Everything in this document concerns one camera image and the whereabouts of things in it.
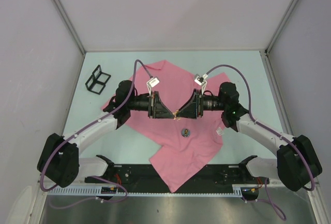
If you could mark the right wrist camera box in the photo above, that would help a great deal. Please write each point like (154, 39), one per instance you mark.
(201, 81)

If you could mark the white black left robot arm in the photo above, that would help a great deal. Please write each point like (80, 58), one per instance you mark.
(59, 160)

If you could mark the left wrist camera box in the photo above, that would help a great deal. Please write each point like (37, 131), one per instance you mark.
(152, 82)

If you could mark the black wire frame box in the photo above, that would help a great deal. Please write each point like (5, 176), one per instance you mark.
(96, 83)

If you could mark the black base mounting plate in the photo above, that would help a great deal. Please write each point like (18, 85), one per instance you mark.
(210, 176)

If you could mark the round portrait pin badge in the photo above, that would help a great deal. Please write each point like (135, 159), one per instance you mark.
(185, 132)

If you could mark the white slotted cable duct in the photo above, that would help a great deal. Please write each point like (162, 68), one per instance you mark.
(109, 191)

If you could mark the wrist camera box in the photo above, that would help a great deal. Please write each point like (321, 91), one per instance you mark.
(152, 82)
(201, 81)

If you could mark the gold leaf rhinestone brooch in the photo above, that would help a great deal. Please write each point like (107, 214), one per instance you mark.
(175, 115)

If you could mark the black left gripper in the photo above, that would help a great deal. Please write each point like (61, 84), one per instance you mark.
(159, 110)

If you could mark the pink t-shirt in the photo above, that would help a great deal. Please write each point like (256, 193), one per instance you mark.
(179, 158)

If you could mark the white garment label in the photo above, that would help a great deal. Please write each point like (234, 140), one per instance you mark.
(219, 131)

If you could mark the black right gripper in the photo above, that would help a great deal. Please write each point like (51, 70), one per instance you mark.
(194, 107)

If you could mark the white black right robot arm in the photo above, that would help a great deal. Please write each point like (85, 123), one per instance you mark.
(296, 162)

